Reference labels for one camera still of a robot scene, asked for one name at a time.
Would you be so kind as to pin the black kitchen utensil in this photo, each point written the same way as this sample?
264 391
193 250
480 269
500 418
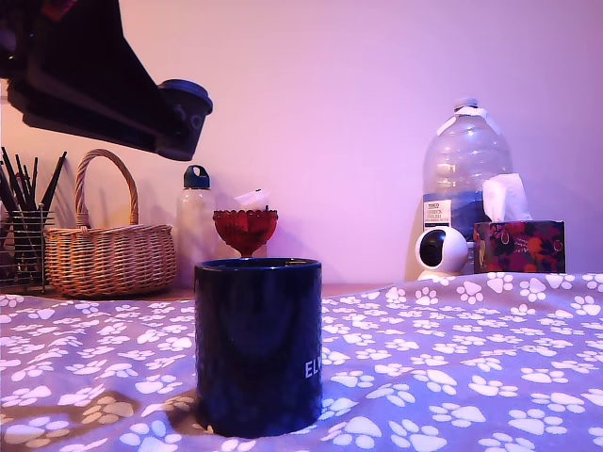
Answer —
34 183
53 179
12 179
25 183

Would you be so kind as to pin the clear bottle dark cap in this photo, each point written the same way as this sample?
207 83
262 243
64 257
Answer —
193 221

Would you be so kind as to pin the wicker basket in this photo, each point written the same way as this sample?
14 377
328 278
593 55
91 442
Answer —
118 263

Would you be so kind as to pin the white paper packet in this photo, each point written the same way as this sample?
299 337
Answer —
252 198

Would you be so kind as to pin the red glass goblet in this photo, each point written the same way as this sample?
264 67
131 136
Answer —
245 230

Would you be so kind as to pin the dark blue mug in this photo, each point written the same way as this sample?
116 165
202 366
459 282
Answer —
259 353

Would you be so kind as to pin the large clear water bottle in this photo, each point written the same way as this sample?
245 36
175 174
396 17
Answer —
461 155

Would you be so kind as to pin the paw print cloth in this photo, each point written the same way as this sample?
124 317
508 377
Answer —
424 353

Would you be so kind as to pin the white tissue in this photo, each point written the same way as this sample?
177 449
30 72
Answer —
504 198

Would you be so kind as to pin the floral tissue box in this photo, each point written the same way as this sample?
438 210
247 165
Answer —
518 247

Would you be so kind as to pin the small white round camera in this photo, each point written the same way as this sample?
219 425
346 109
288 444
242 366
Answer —
452 245

